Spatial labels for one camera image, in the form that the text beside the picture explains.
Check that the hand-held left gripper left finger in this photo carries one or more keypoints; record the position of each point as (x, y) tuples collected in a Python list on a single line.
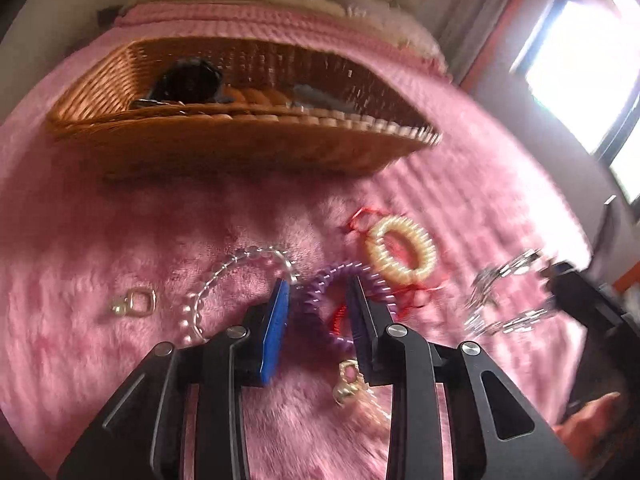
[(277, 331)]

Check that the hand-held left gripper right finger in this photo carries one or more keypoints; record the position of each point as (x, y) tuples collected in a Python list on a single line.
[(358, 327)]

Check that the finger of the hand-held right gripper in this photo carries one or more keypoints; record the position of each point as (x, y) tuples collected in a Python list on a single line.
[(559, 280)]

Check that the brown wicker basket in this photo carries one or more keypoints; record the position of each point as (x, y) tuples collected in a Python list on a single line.
[(235, 135)]

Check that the person's right hand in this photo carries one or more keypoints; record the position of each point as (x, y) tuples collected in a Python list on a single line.
[(595, 422)]

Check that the pink plush blanket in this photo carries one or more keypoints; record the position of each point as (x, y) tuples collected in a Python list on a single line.
[(125, 220)]

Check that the window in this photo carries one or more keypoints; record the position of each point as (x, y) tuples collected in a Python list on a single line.
[(585, 75)]

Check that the grey hair clip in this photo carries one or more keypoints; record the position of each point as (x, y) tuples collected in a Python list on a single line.
[(320, 97)]

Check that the black wristwatch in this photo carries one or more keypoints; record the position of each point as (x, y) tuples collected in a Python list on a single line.
[(187, 80)]

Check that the grey and orange curtain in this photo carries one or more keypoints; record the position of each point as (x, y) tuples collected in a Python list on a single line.
[(480, 25)]

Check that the pink checked pillow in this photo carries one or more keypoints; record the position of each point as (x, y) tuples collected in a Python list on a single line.
[(395, 25)]

